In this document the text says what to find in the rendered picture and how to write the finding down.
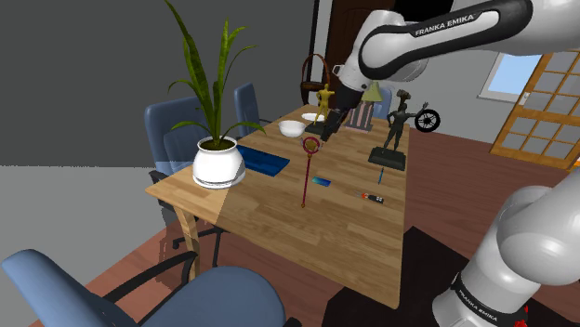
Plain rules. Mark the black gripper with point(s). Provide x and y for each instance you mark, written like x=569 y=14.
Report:
x=349 y=98

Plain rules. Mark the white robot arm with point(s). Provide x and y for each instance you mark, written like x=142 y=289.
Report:
x=521 y=253

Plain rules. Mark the table lamp with green shade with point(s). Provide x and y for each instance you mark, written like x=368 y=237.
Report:
x=362 y=117

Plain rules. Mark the gold figure statue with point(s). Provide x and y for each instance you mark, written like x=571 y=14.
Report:
x=323 y=102

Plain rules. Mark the white plate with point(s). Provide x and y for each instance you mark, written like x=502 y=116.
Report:
x=310 y=117

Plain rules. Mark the dark figure statue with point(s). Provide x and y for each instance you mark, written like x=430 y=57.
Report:
x=395 y=131

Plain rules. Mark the dark brown door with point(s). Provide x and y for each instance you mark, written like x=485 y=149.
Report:
x=344 y=40

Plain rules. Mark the white bowl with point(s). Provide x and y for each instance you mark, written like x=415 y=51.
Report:
x=291 y=128

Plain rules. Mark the black wheel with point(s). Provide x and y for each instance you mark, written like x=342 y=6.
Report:
x=427 y=120

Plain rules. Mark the blue pen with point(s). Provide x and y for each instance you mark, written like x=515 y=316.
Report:
x=381 y=175

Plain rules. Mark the red wand with round head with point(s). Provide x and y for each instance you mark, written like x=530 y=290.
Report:
x=308 y=176

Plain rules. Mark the black and red screwdriver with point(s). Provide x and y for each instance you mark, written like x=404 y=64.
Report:
x=374 y=198

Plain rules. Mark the blue rectangular tray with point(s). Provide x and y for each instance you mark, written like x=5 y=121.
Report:
x=263 y=162

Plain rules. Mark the wooden table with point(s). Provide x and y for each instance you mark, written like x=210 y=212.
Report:
x=326 y=231

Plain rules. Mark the green plant in white pot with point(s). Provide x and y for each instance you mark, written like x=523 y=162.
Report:
x=218 y=165

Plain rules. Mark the window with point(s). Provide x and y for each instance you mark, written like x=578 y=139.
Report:
x=514 y=74

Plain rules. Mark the wooden glazed door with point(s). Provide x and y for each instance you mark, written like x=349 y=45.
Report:
x=539 y=117

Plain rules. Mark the dark robot stand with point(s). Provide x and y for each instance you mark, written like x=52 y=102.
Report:
x=408 y=281

